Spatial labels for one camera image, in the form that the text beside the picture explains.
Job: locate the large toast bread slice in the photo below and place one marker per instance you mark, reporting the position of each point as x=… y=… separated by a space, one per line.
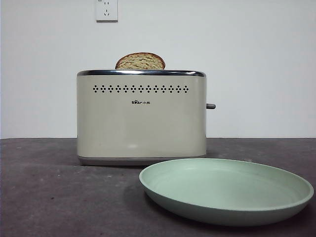
x=140 y=61

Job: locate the pale green round plate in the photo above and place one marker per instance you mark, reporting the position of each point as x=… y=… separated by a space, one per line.
x=222 y=209

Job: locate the cream toaster with chrome top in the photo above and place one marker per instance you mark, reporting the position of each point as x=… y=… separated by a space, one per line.
x=140 y=128

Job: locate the grey toaster lever knob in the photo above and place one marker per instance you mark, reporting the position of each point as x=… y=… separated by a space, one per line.
x=211 y=106

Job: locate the white wall power socket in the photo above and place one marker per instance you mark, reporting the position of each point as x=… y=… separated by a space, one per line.
x=106 y=11

